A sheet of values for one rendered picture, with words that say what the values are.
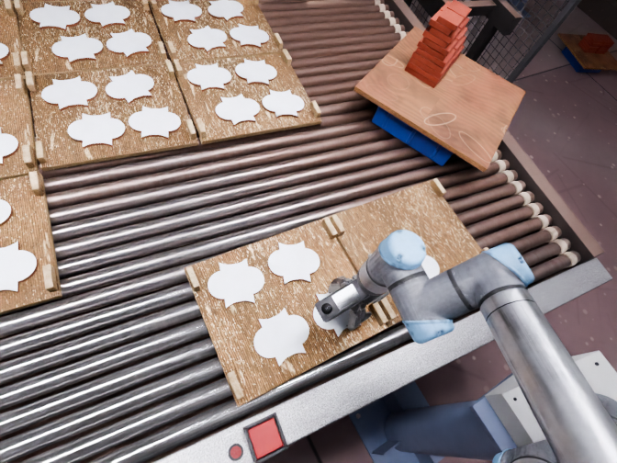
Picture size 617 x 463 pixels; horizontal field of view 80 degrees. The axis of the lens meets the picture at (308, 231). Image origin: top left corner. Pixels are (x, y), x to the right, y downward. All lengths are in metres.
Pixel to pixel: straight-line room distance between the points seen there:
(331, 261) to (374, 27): 1.18
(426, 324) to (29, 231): 0.91
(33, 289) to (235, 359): 0.47
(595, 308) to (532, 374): 2.38
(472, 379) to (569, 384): 1.66
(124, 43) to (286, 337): 1.10
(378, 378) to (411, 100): 0.89
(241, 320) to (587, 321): 2.31
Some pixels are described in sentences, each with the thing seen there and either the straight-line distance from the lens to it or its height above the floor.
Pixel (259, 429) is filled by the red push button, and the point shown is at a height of 0.93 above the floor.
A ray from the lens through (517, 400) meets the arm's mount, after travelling 1.11.
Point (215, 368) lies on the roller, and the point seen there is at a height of 0.92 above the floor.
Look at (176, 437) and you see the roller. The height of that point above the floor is 0.92.
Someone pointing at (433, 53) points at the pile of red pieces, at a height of 1.14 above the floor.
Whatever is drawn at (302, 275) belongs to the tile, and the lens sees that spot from 0.96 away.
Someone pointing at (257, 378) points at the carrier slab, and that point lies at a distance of 0.90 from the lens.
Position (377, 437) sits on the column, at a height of 0.01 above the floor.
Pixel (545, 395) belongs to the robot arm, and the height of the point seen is 1.40.
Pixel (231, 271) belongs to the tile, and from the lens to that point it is 0.94.
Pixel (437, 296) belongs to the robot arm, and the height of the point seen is 1.30.
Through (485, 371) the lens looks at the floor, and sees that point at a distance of 2.28.
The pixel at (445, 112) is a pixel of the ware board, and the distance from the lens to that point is 1.39.
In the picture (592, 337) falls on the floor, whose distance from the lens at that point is 2.83.
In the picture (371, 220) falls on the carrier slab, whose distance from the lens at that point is 1.11.
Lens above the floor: 1.82
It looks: 59 degrees down
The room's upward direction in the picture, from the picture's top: 23 degrees clockwise
